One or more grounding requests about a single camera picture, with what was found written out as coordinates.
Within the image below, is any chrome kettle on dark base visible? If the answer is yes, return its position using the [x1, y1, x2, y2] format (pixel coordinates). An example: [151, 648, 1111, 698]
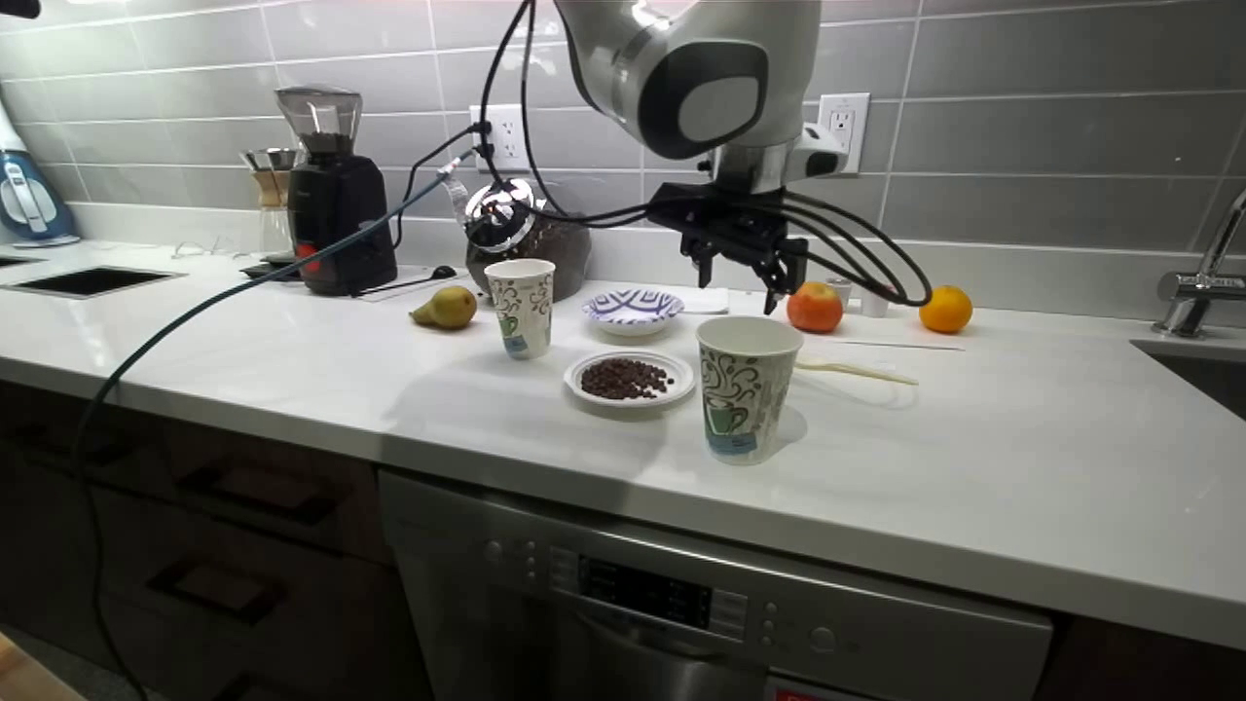
[464, 179, 591, 299]

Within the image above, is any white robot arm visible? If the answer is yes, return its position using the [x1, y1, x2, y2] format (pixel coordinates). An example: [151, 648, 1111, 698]
[552, 0, 847, 311]

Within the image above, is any white wall outlet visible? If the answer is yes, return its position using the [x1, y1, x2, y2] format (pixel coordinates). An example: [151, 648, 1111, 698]
[819, 93, 867, 175]

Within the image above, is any black coffee grinder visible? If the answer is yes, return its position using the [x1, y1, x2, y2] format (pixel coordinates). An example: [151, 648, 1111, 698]
[278, 84, 396, 297]

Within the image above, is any red yellow apple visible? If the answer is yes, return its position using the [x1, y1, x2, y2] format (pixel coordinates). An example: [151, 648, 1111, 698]
[787, 278, 847, 336]

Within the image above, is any white plate of coffee beans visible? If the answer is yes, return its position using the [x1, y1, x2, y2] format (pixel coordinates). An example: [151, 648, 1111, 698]
[566, 349, 697, 408]

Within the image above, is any blue patterned paper plate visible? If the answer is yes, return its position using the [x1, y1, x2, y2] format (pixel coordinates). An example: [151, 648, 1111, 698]
[590, 286, 686, 337]

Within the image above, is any chrome sink faucet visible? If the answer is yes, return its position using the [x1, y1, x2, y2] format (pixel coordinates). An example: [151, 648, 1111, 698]
[1158, 190, 1246, 337]

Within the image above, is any stainless dishwasher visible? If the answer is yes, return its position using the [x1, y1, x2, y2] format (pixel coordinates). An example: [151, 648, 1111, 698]
[379, 475, 1054, 701]

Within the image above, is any orange fruit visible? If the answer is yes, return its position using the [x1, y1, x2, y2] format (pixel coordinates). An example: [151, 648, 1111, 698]
[918, 282, 972, 336]

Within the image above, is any blue white appliance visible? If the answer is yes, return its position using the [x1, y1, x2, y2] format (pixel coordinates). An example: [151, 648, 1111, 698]
[0, 103, 83, 250]

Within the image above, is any yellow green pear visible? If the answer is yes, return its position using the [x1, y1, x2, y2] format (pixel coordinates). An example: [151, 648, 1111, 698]
[408, 282, 478, 330]

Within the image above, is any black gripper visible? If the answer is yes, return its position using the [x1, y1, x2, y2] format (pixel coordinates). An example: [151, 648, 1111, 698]
[645, 182, 806, 311]

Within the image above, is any wooden stirrer stick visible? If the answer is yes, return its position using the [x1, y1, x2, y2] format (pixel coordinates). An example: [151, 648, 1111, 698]
[796, 360, 918, 384]

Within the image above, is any patterned paper cup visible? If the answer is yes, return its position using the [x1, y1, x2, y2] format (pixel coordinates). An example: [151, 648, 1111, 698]
[697, 316, 802, 460]
[482, 258, 557, 360]

